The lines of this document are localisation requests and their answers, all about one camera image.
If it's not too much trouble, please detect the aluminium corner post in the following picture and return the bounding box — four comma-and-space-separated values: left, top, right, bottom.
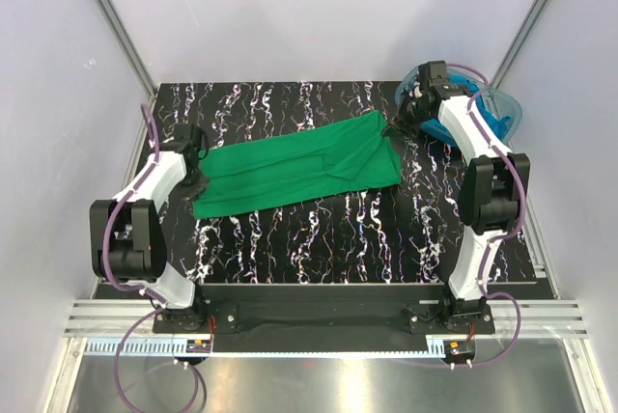
492, 0, 551, 88
95, 0, 158, 100

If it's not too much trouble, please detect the right aluminium corner post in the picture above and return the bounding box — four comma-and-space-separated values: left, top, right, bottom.
492, 0, 551, 88

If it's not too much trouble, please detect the blue t shirt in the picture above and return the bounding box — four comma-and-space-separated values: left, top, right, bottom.
421, 74, 513, 147

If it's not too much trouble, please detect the green t shirt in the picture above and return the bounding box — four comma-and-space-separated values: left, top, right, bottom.
193, 111, 402, 220

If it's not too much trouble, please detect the white slotted cable duct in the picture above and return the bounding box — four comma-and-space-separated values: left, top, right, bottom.
86, 338, 477, 360

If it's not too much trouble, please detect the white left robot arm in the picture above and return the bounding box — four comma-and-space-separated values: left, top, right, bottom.
89, 124, 209, 332

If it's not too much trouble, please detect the left aluminium corner post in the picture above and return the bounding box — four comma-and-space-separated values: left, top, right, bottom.
95, 0, 158, 100

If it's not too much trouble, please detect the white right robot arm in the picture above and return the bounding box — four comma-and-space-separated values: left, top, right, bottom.
382, 61, 530, 333

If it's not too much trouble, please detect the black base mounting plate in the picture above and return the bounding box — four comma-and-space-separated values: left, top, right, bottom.
154, 284, 495, 348

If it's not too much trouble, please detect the aluminium front frame rail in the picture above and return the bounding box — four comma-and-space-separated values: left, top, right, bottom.
44, 300, 617, 412

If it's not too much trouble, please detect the clear blue plastic bin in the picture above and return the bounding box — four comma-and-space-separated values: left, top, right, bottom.
394, 66, 522, 144

